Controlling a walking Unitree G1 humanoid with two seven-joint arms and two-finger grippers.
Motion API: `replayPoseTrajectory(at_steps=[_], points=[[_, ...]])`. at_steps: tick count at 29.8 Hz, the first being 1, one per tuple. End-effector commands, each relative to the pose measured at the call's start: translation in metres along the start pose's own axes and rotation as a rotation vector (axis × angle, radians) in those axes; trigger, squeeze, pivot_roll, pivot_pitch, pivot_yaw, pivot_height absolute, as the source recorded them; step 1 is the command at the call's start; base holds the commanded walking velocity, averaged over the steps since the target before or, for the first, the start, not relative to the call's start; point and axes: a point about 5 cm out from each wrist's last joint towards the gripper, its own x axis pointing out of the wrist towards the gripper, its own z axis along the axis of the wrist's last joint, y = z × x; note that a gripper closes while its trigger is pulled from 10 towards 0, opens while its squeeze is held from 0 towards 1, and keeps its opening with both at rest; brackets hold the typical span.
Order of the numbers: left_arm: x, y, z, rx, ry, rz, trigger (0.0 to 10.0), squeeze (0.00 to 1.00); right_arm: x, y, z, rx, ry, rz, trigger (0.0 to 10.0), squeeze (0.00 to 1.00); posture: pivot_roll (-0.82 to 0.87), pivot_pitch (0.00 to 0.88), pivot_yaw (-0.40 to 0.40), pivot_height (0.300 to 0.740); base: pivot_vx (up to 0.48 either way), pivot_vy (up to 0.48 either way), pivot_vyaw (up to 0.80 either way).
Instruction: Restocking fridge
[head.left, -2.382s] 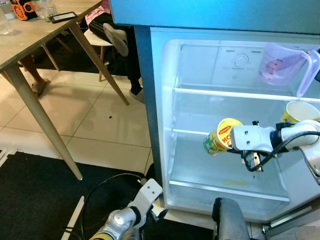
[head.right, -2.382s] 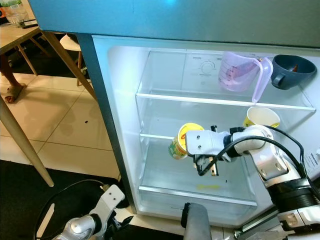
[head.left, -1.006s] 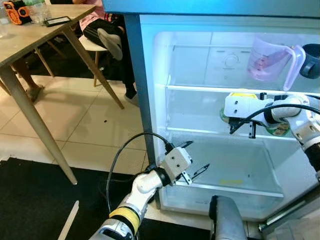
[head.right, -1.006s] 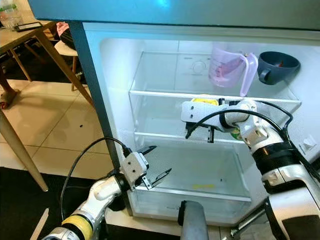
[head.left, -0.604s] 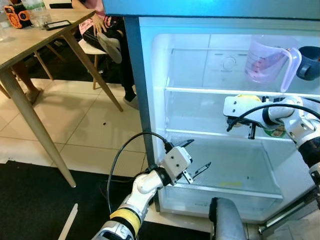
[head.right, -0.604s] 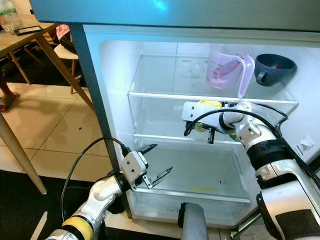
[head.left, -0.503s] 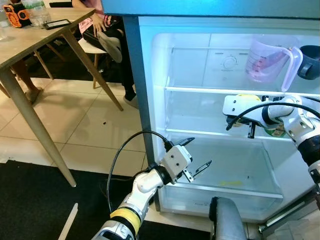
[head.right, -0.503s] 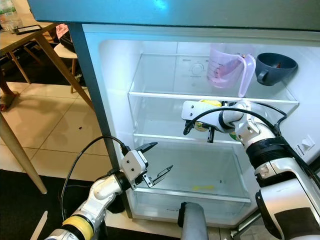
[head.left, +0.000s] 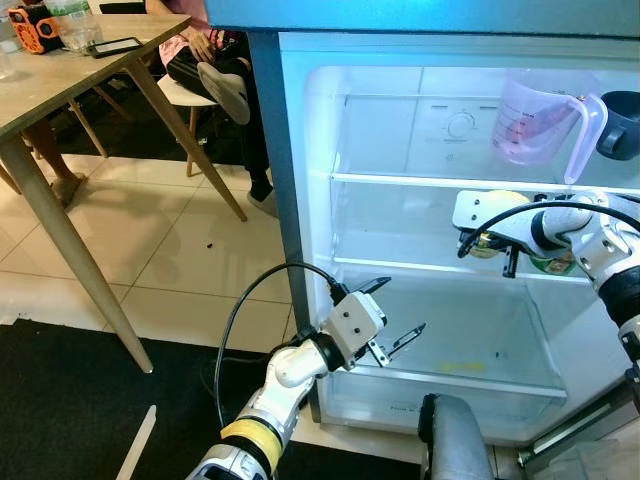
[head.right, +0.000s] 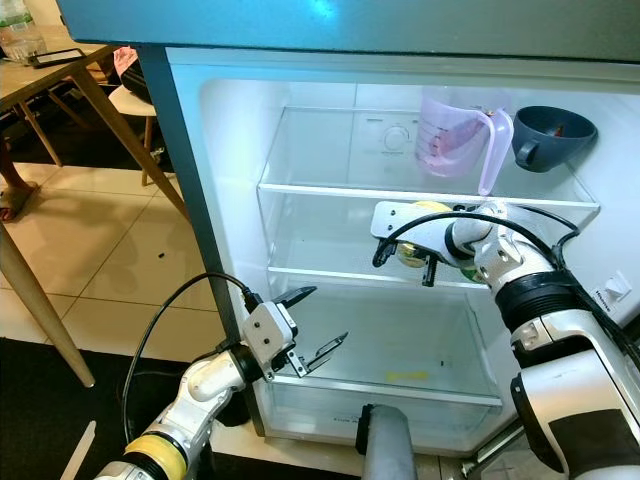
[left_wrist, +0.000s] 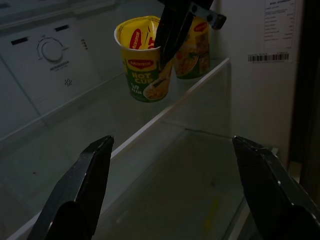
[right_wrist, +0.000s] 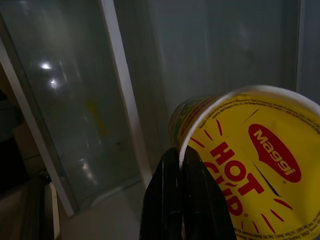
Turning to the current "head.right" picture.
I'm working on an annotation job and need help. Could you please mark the yellow lid round tub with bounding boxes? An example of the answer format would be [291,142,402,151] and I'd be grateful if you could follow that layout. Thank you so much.
[395,200,453,271]

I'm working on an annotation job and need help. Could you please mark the glass fridge shelf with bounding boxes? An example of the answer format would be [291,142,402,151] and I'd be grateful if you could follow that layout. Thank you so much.
[265,262,496,296]
[257,180,601,211]

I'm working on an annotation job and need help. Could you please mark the grey fridge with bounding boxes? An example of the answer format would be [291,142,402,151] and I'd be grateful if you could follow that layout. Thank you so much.
[55,0,640,471]

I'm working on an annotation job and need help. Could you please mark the green round container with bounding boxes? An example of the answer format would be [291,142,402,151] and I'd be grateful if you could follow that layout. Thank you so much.
[455,260,489,284]

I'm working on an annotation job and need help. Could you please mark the clear crisper drawer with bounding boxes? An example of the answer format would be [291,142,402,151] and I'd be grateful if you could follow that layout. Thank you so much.
[255,290,511,446]

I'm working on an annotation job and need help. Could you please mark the grey robot leg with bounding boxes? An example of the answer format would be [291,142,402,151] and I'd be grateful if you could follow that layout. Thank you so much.
[355,403,421,480]

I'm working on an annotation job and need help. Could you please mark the white thermostat dial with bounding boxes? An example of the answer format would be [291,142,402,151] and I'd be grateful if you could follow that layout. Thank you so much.
[382,118,411,147]

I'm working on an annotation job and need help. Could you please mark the clear pink measuring jug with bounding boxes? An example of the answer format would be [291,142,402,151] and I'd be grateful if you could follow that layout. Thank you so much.
[415,88,516,196]

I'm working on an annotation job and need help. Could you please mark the bare human leg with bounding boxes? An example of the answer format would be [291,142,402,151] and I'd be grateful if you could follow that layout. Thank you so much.
[0,150,36,223]

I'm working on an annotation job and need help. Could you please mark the grey freezer door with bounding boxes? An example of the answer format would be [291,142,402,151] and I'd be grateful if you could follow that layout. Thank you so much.
[55,0,640,63]

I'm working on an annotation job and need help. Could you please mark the white flat stick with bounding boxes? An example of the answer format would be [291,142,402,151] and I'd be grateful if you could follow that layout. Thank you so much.
[60,420,98,480]

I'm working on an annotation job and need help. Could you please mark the black floor mat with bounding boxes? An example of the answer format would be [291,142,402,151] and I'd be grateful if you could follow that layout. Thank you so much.
[0,365,366,480]

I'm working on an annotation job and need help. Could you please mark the light wooden table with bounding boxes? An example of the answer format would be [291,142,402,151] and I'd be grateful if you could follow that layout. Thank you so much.
[0,40,191,389]

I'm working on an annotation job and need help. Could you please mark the white chair wooden legs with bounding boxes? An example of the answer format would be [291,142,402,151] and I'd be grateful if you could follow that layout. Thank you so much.
[105,85,161,186]

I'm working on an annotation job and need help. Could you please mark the seated person black trousers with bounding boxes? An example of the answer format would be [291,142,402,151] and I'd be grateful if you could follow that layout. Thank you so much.
[112,45,161,106]

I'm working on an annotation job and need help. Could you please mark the clear plastic water bottle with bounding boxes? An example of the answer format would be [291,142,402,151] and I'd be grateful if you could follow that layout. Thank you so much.
[0,0,56,61]

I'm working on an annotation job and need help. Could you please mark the black phone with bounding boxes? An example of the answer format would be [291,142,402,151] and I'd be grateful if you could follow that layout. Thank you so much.
[28,47,86,69]

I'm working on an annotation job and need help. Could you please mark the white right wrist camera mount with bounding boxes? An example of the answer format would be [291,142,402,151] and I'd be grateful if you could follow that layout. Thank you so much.
[368,198,456,251]

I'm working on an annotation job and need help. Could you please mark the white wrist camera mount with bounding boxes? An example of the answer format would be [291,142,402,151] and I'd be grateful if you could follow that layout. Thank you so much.
[240,300,306,383]
[368,198,456,251]

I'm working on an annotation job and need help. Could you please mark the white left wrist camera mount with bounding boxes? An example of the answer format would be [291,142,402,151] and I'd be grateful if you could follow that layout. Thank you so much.
[240,300,306,383]

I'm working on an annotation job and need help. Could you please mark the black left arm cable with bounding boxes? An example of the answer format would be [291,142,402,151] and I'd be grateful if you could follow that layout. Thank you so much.
[120,272,261,446]

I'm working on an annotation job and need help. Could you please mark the grey bowl with handle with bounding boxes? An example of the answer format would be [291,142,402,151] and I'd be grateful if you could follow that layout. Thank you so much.
[510,105,599,173]

